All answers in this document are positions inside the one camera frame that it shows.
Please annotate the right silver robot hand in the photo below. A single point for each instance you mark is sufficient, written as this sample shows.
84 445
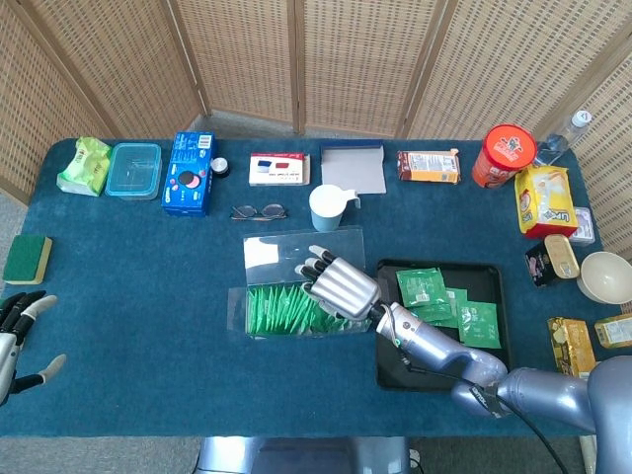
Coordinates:
345 289

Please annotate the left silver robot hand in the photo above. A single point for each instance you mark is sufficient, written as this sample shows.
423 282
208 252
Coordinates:
6 350

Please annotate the clear box of green packets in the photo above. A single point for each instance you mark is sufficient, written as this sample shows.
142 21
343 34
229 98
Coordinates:
276 257

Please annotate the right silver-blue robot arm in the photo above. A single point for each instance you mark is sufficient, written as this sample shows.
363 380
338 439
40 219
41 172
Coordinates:
543 395

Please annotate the open dark blue flat box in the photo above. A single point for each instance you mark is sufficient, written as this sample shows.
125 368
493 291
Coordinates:
353 173

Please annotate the white box with red-blue glasses print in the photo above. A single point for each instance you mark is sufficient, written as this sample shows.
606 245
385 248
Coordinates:
279 170

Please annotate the black plastic tray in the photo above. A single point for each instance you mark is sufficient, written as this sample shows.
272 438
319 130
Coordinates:
484 281

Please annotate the orange snack package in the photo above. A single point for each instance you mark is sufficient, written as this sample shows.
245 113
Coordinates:
429 167

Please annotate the small black jar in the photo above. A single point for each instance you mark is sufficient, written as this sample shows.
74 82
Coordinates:
220 168

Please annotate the black box with pink print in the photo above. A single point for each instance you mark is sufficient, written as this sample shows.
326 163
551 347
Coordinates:
538 266

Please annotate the blue Oreo cookie box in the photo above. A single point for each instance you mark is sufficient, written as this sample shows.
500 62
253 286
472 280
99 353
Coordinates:
187 175

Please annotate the yellow snack bag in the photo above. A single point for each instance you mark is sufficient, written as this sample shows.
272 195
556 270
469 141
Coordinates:
545 202

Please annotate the yellow butter package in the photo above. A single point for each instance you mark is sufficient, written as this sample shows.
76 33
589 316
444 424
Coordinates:
573 345

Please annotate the light blue mug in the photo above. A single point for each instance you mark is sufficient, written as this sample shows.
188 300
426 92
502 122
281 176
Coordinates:
326 207

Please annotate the green and yellow sponge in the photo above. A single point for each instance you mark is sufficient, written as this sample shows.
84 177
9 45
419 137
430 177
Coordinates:
27 259

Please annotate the dark-framed eyeglasses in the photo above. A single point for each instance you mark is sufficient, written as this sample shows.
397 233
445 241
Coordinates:
259 212

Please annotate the blue table cloth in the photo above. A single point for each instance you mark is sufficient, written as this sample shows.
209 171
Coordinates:
148 321

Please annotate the light green tissue pack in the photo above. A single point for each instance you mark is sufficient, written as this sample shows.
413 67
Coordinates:
84 165

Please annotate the red cylindrical can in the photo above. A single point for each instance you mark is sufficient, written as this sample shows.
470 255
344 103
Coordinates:
503 153

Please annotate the gold tin can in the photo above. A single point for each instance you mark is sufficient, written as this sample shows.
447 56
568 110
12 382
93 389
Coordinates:
563 257

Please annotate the clear container with blue rim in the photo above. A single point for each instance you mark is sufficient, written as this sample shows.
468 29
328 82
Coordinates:
133 170

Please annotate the woven bamboo folding screen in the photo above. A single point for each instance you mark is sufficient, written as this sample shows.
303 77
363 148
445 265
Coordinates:
345 59

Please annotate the small clear plastic pack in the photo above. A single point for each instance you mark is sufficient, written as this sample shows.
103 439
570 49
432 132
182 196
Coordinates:
585 227

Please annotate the cream ceramic bowl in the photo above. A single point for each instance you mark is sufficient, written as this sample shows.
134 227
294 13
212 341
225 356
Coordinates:
607 276

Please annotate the clear plastic water bottle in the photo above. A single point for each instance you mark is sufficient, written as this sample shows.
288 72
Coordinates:
563 135

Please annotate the white power strip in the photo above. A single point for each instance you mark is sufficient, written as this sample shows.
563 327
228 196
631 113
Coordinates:
587 456

